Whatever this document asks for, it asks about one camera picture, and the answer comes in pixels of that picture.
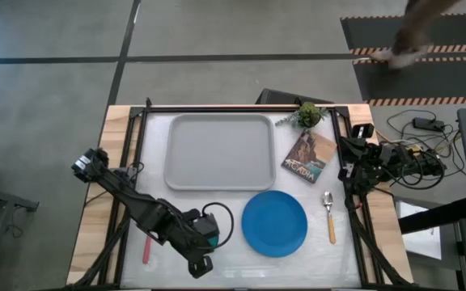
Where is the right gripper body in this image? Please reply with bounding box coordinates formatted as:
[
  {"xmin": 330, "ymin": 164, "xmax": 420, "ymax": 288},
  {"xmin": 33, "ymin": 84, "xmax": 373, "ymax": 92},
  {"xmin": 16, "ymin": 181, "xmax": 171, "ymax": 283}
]
[{"xmin": 340, "ymin": 137, "xmax": 383, "ymax": 185}]

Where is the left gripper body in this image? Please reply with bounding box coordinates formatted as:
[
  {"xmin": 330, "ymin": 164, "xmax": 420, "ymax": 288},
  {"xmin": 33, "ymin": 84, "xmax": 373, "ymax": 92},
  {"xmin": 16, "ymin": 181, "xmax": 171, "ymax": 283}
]
[{"xmin": 163, "ymin": 213, "xmax": 221, "ymax": 263}]

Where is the pink stick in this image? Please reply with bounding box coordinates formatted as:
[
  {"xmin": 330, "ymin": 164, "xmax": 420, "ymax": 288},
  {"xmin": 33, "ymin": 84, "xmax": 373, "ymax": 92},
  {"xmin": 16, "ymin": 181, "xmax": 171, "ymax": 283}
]
[{"xmin": 142, "ymin": 235, "xmax": 154, "ymax": 265}]

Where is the spoon with orange handle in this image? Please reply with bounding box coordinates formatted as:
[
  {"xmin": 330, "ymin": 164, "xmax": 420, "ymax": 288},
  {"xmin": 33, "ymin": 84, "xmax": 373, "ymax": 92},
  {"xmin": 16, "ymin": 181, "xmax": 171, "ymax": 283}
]
[{"xmin": 322, "ymin": 191, "xmax": 337, "ymax": 245}]

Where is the blue round plate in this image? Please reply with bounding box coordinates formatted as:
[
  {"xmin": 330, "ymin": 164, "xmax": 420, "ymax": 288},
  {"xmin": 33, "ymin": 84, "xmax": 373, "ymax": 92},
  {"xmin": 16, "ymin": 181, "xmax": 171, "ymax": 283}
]
[{"xmin": 240, "ymin": 190, "xmax": 309, "ymax": 259}]

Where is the grey plastic tray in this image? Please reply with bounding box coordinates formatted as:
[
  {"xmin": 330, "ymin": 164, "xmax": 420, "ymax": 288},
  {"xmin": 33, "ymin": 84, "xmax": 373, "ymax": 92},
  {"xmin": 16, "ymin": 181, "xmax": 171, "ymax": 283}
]
[{"xmin": 163, "ymin": 112, "xmax": 277, "ymax": 192}]

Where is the white glossy table sheet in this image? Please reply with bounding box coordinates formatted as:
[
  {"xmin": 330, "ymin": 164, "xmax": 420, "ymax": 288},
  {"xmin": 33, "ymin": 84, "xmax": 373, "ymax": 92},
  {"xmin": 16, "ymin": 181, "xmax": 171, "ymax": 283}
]
[{"xmin": 120, "ymin": 111, "xmax": 362, "ymax": 289}]

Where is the Acadia picture book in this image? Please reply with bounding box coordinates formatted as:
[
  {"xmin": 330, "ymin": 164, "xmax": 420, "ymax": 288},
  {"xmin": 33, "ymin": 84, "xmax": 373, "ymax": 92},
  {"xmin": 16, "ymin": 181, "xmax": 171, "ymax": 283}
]
[{"xmin": 280, "ymin": 128, "xmax": 338, "ymax": 185}]

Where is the small green potted plant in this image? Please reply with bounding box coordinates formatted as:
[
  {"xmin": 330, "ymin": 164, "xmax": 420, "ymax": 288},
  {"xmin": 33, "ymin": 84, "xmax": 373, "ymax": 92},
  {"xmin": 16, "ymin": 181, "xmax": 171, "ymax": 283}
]
[{"xmin": 275, "ymin": 101, "xmax": 328, "ymax": 129}]

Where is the black power adapter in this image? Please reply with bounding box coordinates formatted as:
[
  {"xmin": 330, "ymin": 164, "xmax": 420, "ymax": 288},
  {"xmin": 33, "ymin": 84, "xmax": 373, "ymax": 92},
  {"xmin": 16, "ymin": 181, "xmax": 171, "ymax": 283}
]
[{"xmin": 412, "ymin": 116, "xmax": 446, "ymax": 132}]

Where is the black beam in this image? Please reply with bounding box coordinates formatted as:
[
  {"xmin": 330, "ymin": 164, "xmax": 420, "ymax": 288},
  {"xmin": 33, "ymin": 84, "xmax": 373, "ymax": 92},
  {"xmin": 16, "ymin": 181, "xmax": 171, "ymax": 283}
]
[{"xmin": 396, "ymin": 196, "xmax": 466, "ymax": 235}]

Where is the white paper sheet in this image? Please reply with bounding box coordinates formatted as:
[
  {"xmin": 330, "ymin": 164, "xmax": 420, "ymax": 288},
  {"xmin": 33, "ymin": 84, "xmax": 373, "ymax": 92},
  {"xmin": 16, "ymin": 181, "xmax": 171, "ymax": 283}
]
[{"xmin": 394, "ymin": 200, "xmax": 443, "ymax": 261}]

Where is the black hazard-striped floor mat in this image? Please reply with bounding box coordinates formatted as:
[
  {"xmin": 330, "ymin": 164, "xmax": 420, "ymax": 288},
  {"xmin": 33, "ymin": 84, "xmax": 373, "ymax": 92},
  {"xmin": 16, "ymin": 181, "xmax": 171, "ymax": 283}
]
[
  {"xmin": 340, "ymin": 13, "xmax": 466, "ymax": 56},
  {"xmin": 352, "ymin": 55, "xmax": 466, "ymax": 108}
]

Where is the person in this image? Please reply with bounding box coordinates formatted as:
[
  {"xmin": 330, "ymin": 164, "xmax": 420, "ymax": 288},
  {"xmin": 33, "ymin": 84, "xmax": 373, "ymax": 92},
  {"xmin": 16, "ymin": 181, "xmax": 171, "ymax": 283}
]
[{"xmin": 371, "ymin": 0, "xmax": 463, "ymax": 70}]

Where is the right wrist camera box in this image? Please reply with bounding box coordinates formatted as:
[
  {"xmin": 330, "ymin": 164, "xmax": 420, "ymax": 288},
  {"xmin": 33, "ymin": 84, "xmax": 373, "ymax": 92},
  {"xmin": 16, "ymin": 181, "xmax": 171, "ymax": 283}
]
[{"xmin": 351, "ymin": 123, "xmax": 375, "ymax": 141}]

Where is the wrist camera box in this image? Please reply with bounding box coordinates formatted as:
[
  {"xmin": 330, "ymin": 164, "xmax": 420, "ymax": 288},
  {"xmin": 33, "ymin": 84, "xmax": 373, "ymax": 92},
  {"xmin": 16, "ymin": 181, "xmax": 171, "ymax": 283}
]
[
  {"xmin": 192, "ymin": 212, "xmax": 221, "ymax": 240},
  {"xmin": 351, "ymin": 123, "xmax": 375, "ymax": 141}
]

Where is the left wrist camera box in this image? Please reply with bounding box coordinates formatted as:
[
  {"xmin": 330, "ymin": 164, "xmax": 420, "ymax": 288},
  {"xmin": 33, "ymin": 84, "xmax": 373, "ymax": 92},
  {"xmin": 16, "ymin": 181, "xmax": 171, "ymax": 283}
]
[{"xmin": 192, "ymin": 212, "xmax": 221, "ymax": 240}]

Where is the black left camera cable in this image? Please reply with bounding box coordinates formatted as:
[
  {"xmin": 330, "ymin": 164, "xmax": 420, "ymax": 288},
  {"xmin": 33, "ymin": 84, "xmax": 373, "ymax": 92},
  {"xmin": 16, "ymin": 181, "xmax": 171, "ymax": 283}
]
[{"xmin": 201, "ymin": 201, "xmax": 235, "ymax": 250}]

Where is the black floor cable tangle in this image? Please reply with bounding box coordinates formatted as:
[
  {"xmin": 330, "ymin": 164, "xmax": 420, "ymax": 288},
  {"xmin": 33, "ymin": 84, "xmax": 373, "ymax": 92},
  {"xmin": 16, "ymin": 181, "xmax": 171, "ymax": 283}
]
[{"xmin": 385, "ymin": 108, "xmax": 466, "ymax": 191}]

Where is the black aluminium table frame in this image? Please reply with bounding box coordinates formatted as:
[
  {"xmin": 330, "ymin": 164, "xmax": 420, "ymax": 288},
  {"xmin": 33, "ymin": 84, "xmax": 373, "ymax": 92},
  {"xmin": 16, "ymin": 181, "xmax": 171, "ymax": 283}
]
[{"xmin": 95, "ymin": 96, "xmax": 417, "ymax": 291}]

